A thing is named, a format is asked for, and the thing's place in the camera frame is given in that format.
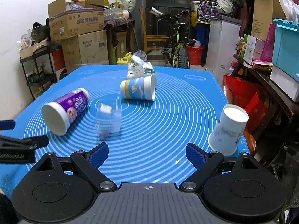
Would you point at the tissue pack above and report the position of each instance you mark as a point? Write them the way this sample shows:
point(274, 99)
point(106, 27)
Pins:
point(137, 68)

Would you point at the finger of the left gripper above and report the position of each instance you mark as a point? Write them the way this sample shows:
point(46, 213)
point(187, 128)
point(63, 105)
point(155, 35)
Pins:
point(38, 141)
point(7, 124)

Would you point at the red bucket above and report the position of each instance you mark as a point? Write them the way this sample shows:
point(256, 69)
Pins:
point(195, 55)

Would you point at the white freezer cabinet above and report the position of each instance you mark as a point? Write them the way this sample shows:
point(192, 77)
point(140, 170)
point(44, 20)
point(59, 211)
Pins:
point(223, 38)

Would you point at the teal plastic storage bin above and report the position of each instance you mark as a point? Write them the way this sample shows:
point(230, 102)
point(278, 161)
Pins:
point(286, 47)

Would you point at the wooden chair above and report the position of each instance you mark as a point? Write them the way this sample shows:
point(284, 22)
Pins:
point(150, 42)

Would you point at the yellow oil jug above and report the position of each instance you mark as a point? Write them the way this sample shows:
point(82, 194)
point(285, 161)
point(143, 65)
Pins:
point(125, 59)

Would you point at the green white product box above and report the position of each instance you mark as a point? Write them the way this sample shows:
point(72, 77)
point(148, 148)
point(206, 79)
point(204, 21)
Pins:
point(251, 49)

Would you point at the purple paper cup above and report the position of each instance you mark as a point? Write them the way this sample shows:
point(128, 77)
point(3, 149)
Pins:
point(59, 114)

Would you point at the dark wooden side table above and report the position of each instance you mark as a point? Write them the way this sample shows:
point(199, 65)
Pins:
point(113, 27)

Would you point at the black green bicycle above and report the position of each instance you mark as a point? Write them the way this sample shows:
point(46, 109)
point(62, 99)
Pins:
point(174, 50)

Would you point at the red gift bag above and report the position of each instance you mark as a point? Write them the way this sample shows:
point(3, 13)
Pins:
point(249, 97)

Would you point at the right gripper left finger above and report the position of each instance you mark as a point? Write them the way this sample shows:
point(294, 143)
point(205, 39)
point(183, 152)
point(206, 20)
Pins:
point(86, 165)

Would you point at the tall brown cardboard box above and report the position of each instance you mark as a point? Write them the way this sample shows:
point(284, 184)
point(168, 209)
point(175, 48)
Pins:
point(265, 11)

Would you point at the white landscape paper cup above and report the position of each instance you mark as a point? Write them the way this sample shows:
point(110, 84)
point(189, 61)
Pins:
point(228, 130)

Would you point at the lower cardboard box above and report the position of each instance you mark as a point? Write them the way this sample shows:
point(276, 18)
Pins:
point(85, 49)

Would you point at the clear plastic cup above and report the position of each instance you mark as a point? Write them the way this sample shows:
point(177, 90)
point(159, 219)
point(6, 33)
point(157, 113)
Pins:
point(108, 117)

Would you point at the black metal shelf rack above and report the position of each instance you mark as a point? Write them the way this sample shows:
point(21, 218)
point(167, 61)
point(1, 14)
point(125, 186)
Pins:
point(38, 78)

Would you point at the pink plastic stand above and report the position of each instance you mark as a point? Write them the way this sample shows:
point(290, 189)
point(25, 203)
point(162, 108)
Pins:
point(267, 52)

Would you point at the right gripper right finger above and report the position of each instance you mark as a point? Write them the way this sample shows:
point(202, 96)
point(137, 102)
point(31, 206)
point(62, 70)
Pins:
point(207, 166)

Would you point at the blue white paper cup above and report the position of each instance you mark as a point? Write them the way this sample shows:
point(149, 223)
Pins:
point(142, 88)

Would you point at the top printed cardboard box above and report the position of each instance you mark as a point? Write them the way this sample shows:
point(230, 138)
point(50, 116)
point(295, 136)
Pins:
point(65, 21)

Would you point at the blue silicone mat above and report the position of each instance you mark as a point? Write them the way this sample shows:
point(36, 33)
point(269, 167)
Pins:
point(151, 145)

